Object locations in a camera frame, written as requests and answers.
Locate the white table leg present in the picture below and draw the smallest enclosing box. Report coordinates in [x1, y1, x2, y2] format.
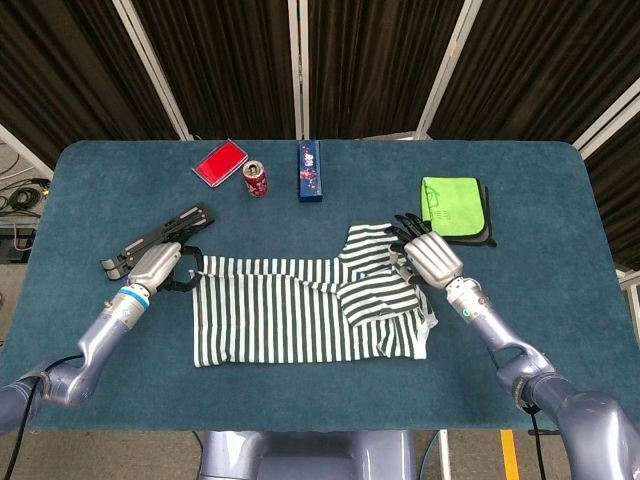
[438, 429, 452, 480]

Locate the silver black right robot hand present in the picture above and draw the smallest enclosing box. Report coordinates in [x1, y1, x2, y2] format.
[388, 213, 464, 291]

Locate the red drink can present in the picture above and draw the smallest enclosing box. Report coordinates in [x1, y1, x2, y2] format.
[242, 159, 270, 200]

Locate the blue-grey robot torso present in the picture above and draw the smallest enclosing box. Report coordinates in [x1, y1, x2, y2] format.
[198, 429, 417, 480]

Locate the blue rectangular carton box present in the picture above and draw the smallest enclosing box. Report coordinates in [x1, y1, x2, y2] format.
[298, 140, 324, 204]

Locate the green microfiber cloth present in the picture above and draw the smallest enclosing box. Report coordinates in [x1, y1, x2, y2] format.
[421, 175, 486, 237]

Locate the dark pleated partition panel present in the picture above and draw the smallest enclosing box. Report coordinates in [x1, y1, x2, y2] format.
[574, 94, 640, 271]
[112, 0, 306, 140]
[417, 0, 640, 144]
[299, 0, 484, 140]
[0, 0, 194, 141]

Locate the red flat plastic case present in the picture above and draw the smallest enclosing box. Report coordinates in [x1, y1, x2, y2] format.
[191, 138, 249, 190]

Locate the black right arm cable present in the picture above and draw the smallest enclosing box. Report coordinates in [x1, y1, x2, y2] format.
[527, 404, 544, 480]

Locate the green white striped T-shirt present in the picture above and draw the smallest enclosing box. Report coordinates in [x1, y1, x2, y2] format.
[192, 222, 441, 369]

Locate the black folding laptop stand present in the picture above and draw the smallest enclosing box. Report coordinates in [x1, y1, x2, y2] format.
[99, 201, 220, 282]

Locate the black floor cable bundle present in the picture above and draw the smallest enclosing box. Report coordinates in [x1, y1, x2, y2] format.
[0, 177, 51, 216]

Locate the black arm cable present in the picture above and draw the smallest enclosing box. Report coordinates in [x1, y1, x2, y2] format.
[7, 354, 84, 480]
[527, 404, 544, 480]

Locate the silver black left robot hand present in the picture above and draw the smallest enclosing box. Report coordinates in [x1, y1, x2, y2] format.
[127, 241, 205, 296]

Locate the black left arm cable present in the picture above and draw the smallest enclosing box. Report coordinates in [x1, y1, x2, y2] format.
[7, 354, 84, 480]

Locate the yellow floor tape strip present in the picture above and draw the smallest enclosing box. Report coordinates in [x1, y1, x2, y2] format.
[499, 428, 521, 480]

